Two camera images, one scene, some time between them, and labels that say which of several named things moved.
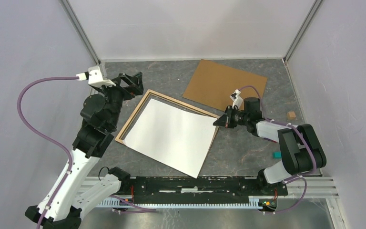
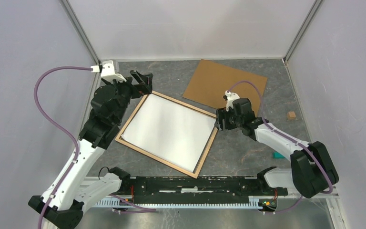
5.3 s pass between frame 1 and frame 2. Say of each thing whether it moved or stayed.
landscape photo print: stayed
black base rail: stayed
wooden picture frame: moved
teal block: stayed
